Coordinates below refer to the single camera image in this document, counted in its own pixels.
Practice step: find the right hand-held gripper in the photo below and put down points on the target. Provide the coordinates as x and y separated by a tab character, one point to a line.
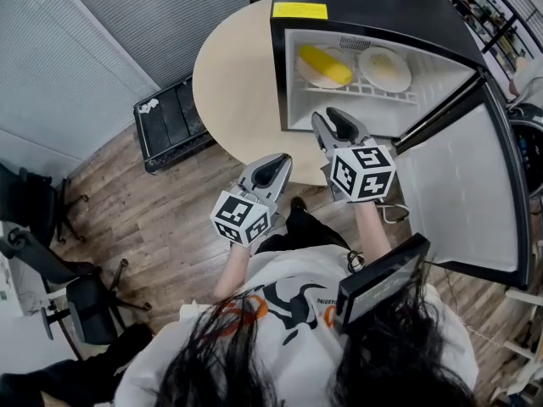
360	172

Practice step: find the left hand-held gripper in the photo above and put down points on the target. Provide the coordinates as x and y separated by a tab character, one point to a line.
239	219

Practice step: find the yellow corn cob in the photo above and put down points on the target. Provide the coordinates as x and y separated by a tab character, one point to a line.
326	66

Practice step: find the black mini fridge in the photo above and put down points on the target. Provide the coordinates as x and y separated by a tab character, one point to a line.
458	185

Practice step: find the person's left forearm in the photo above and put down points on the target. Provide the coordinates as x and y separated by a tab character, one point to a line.
233	269

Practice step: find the person's right forearm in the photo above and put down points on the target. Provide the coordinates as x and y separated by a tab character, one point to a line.
373	235

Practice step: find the empty white plate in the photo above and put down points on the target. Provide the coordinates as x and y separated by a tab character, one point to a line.
316	81

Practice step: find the person's black trousers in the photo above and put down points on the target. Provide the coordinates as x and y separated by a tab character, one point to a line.
309	231

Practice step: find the white plate with noodles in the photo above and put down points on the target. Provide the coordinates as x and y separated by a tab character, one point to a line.
394	79

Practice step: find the round beige table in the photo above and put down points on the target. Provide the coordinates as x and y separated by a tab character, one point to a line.
237	83

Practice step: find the black chest-mounted screen box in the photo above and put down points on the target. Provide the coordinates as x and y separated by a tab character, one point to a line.
382	286

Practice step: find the person's white printed shirt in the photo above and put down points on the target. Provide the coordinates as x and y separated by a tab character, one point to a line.
297	354

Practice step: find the black round seat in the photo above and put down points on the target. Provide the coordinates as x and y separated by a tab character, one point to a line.
528	142

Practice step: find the white shelf rack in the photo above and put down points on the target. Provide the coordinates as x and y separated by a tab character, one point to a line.
492	11

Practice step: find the white desk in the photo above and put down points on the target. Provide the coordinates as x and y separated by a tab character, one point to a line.
10	278

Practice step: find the white frame stand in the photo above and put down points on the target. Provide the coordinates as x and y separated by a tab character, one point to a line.
524	337

